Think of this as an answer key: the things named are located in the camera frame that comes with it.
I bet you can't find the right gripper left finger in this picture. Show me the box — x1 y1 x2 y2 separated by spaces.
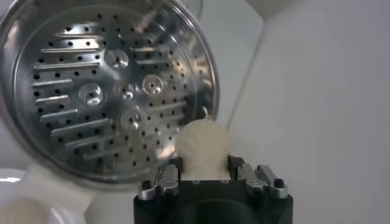
137 156 183 201

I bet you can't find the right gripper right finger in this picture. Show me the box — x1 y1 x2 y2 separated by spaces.
227 155 289 200

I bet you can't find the white steamed baozi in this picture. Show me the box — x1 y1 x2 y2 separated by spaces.
175 118 232 181

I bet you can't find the stainless steel steamer basket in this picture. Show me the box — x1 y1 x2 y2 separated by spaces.
0 0 221 214

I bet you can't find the white round plate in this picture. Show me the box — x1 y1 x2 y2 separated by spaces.
0 168 86 224

